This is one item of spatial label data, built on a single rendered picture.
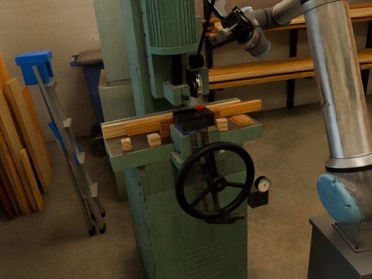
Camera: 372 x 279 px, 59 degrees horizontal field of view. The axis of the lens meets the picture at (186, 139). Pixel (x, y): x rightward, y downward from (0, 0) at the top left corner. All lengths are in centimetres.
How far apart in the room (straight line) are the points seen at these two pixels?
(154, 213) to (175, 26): 70
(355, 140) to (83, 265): 165
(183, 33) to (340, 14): 51
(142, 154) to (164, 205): 24
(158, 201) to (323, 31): 80
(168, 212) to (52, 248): 115
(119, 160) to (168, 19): 51
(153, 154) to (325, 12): 70
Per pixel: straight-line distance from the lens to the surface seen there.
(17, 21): 372
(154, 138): 119
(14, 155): 256
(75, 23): 363
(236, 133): 129
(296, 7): 136
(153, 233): 137
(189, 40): 123
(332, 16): 97
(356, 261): 129
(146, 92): 148
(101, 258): 214
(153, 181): 124
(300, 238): 219
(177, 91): 127
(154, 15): 121
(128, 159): 118
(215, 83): 339
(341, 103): 96
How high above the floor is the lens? 140
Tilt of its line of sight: 24 degrees down
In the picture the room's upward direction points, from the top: 5 degrees counter-clockwise
